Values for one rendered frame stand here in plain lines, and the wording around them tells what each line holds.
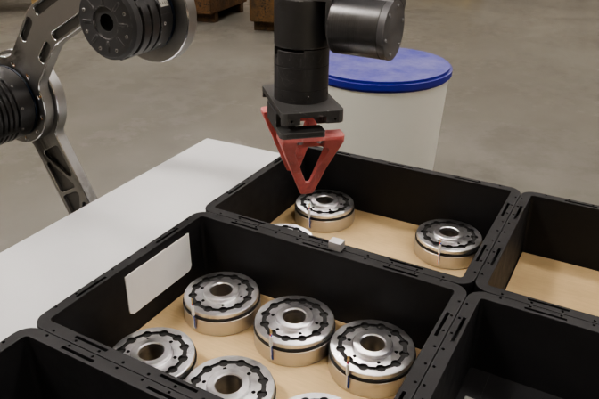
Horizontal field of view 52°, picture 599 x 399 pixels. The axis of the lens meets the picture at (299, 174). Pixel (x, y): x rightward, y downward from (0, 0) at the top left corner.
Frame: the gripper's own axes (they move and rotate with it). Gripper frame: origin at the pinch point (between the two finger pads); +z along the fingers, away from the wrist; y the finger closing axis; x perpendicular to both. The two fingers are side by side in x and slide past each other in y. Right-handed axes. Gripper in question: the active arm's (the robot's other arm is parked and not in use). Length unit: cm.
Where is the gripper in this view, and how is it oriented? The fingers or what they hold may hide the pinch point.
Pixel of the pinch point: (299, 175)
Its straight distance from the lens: 69.4
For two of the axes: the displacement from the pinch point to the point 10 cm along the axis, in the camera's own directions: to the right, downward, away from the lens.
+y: -2.5, -4.1, 8.8
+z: -0.2, 9.1, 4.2
